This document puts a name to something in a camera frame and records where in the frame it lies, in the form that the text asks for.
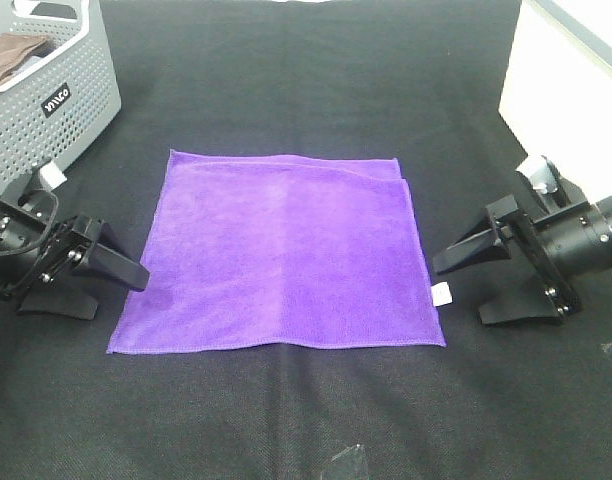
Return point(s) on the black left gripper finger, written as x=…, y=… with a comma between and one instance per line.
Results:
x=103, y=256
x=58, y=299

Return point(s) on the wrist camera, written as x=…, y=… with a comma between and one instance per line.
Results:
x=43, y=175
x=550, y=190

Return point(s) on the white plastic bin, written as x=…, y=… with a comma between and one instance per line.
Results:
x=557, y=92

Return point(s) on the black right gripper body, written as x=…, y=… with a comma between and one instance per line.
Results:
x=520, y=228

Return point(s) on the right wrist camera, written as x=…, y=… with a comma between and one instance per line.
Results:
x=550, y=190

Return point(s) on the brown folded towel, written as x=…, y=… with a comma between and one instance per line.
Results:
x=15, y=49

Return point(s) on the purple microfiber towel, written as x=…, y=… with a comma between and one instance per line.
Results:
x=247, y=251

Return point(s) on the grey perforated plastic basket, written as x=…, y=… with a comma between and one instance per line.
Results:
x=55, y=105

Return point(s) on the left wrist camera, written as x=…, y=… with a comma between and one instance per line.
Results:
x=43, y=175

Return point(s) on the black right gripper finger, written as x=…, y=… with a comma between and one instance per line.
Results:
x=534, y=299
x=482, y=243

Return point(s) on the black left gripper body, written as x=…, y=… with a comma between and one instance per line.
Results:
x=34, y=245

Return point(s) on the black table cloth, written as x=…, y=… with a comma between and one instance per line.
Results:
x=414, y=80

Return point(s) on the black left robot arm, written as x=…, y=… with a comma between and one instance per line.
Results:
x=41, y=255

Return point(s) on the clear tape piece bottom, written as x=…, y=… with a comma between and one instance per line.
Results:
x=348, y=464

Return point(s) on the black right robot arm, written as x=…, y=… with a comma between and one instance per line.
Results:
x=567, y=242

